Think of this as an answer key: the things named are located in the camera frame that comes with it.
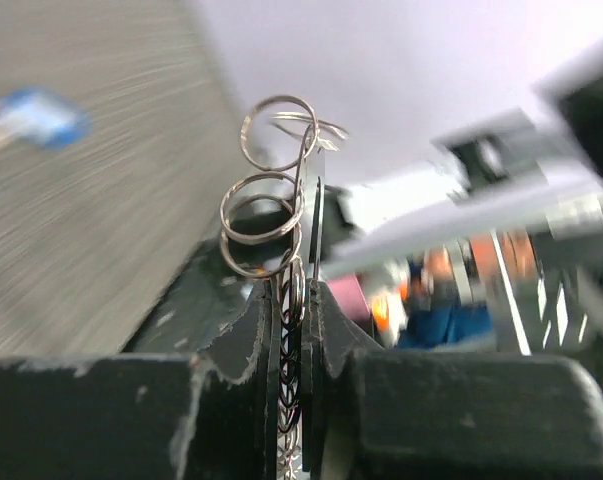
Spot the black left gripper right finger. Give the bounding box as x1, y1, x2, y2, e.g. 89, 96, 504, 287
300, 280, 603, 479

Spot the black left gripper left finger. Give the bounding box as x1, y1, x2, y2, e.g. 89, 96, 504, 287
0, 283, 278, 479

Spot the blue key tag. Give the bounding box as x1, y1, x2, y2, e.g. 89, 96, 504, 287
0, 87, 90, 149

